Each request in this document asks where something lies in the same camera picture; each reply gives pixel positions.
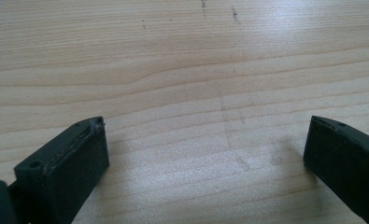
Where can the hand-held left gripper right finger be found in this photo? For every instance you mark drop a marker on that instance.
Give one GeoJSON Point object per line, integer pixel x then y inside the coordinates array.
{"type": "Point", "coordinates": [344, 155]}

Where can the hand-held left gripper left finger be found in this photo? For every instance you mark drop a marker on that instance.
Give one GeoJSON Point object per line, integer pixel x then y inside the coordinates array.
{"type": "Point", "coordinates": [63, 168]}

